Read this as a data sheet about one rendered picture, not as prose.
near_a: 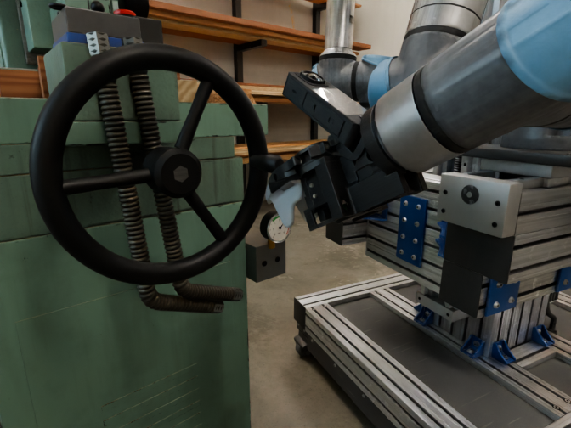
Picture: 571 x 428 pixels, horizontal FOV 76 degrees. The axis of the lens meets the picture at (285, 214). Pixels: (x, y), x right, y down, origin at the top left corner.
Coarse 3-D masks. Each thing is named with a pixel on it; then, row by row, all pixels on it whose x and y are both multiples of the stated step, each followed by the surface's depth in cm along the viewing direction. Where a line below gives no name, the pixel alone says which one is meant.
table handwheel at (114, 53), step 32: (96, 64) 36; (128, 64) 38; (160, 64) 40; (192, 64) 42; (64, 96) 35; (224, 96) 47; (64, 128) 36; (192, 128) 44; (256, 128) 50; (32, 160) 35; (160, 160) 41; (192, 160) 44; (32, 192) 36; (64, 192) 37; (160, 192) 44; (192, 192) 45; (256, 192) 52; (64, 224) 37; (96, 256) 40; (192, 256) 49; (224, 256) 51
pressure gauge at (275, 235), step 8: (264, 216) 73; (272, 216) 72; (264, 224) 72; (272, 224) 72; (280, 224) 73; (264, 232) 72; (272, 232) 72; (280, 232) 74; (288, 232) 75; (272, 240) 72; (280, 240) 74; (272, 248) 76
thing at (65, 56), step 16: (64, 48) 42; (80, 48) 43; (48, 64) 49; (64, 64) 42; (80, 64) 43; (48, 80) 51; (128, 80) 47; (160, 80) 49; (176, 80) 51; (96, 96) 45; (128, 96) 47; (160, 96) 50; (176, 96) 51; (80, 112) 44; (96, 112) 45; (128, 112) 48; (160, 112) 50; (176, 112) 52
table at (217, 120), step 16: (0, 112) 47; (16, 112) 48; (32, 112) 49; (208, 112) 65; (224, 112) 67; (0, 128) 47; (16, 128) 48; (32, 128) 49; (80, 128) 44; (96, 128) 46; (128, 128) 48; (160, 128) 51; (176, 128) 52; (208, 128) 66; (224, 128) 68; (240, 128) 70; (0, 144) 48; (80, 144) 45; (96, 144) 46
